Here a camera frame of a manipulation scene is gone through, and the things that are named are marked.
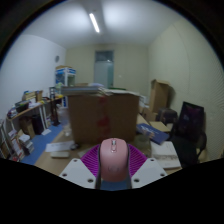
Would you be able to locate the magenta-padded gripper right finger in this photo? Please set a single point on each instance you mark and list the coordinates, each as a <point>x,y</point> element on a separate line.
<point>148,173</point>

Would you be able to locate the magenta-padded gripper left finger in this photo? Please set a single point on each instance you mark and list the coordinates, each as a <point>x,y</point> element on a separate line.
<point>78,173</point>

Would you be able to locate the pink computer mouse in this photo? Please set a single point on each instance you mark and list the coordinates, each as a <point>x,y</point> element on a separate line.
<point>113,160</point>

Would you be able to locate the white closed book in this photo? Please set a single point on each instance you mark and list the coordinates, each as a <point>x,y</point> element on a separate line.
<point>165,155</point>

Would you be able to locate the white paper sheet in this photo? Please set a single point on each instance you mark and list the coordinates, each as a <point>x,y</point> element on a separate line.
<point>58,146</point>

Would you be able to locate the blue book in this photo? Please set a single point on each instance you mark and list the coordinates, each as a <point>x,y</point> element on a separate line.
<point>153,133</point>

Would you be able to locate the black office chair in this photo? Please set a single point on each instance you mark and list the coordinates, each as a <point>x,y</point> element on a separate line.
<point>188,133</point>

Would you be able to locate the dark storage box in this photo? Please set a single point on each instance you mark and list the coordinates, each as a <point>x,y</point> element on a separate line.
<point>167,115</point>

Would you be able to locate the large brown cardboard box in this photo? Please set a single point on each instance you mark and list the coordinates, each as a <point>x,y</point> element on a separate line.
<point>103,116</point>

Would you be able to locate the cluttered wooden shelf unit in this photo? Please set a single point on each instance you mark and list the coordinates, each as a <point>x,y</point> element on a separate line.
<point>20,130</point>

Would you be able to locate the tall open cardboard box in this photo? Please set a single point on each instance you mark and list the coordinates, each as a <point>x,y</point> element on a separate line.
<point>159,96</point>

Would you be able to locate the blue and white cabinet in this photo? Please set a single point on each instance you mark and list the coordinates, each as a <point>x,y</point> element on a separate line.
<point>65,80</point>

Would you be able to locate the grey door with window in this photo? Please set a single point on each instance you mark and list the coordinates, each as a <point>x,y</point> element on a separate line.
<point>104,70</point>

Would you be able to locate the long ceiling light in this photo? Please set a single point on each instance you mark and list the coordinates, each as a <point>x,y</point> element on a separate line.
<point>94,22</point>

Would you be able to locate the round wall clock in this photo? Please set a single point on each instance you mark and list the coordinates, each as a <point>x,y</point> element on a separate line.
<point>57,58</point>

